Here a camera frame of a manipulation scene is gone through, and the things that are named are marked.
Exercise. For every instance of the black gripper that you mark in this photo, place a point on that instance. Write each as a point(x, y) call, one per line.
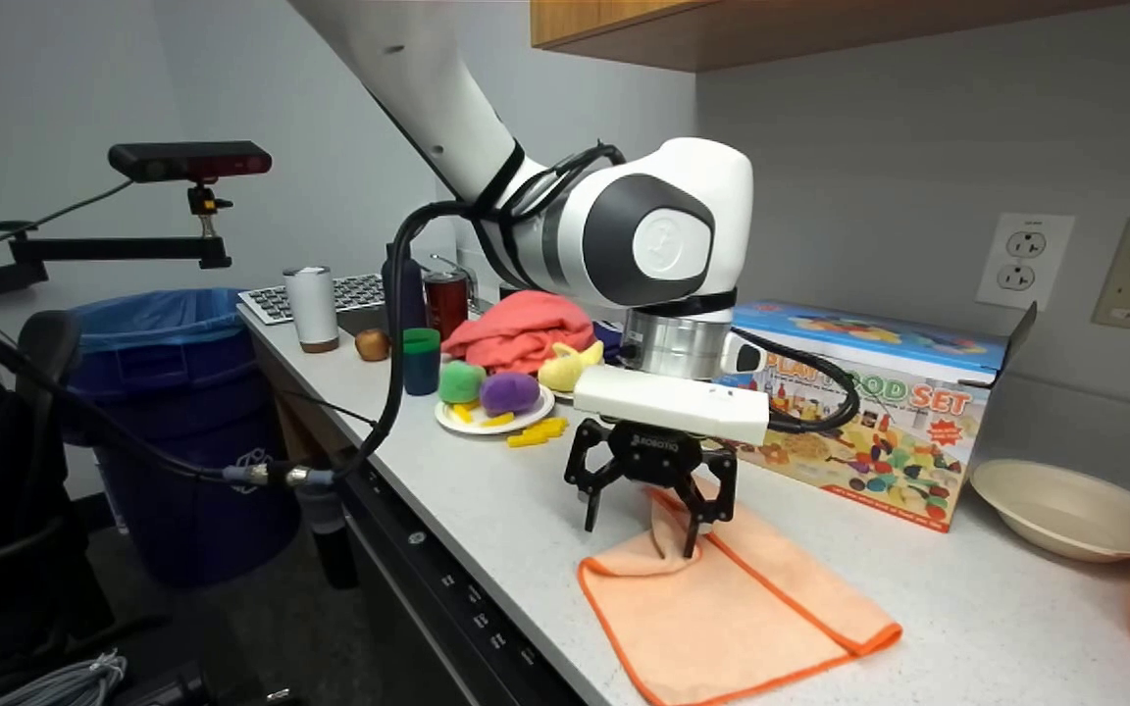
point(656, 461)

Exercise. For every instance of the orange microfibre cloth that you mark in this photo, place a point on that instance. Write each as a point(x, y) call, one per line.
point(737, 612)

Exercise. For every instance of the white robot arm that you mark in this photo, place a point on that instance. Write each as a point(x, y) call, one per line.
point(566, 237)

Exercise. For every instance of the coral red cloth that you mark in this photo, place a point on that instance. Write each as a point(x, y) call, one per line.
point(521, 326)

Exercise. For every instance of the yellow toy fry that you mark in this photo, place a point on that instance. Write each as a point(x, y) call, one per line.
point(534, 432)

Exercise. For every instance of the yellow plush toy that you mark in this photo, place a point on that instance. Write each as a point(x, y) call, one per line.
point(566, 369)

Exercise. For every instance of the purple plush ball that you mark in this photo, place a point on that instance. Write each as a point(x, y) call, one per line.
point(513, 395)

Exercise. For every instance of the white paper plate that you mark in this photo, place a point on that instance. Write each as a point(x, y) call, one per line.
point(461, 423)

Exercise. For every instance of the green plush pear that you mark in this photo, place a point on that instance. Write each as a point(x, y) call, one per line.
point(461, 383)

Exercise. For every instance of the blue toy food set box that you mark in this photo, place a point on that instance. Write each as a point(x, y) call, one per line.
point(891, 417)

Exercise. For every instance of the green and blue can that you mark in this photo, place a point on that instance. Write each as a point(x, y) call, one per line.
point(423, 364)

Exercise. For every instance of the red tumbler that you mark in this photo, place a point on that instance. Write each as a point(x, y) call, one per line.
point(449, 301)

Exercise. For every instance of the small brown object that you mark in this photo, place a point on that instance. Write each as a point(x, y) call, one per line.
point(372, 344)

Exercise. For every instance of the white cup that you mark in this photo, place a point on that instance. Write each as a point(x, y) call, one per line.
point(312, 309)

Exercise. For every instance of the cream bowl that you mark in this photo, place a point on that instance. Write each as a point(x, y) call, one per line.
point(1070, 506)

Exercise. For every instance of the blue trash bin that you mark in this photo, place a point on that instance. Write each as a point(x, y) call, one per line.
point(173, 432)

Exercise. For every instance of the wooden upper cabinet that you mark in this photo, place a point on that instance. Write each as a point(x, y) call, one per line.
point(746, 27)

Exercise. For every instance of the black chair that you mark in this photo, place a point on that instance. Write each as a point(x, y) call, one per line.
point(1, 525)

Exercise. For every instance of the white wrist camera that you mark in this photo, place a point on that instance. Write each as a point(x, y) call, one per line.
point(670, 403)

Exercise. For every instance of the white wall outlet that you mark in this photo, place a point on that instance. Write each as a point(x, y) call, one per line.
point(1027, 259)

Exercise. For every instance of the black exterior camera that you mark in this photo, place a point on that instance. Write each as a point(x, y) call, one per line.
point(185, 160)

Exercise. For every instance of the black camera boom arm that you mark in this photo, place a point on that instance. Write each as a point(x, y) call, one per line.
point(108, 250)

